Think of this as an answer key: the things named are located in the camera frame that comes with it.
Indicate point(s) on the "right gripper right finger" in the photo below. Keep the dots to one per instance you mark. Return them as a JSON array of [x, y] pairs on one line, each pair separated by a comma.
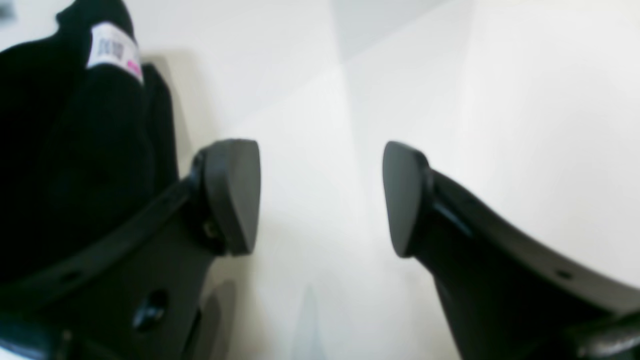
[[505, 295]]

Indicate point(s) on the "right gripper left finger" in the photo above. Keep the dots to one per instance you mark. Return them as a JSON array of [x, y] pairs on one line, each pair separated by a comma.
[[134, 295]]

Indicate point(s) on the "white shirt label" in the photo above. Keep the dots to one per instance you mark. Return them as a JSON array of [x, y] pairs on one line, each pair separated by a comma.
[[110, 45]]

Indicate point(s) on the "black T-shirt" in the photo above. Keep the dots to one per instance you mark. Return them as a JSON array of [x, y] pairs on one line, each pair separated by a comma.
[[82, 150]]

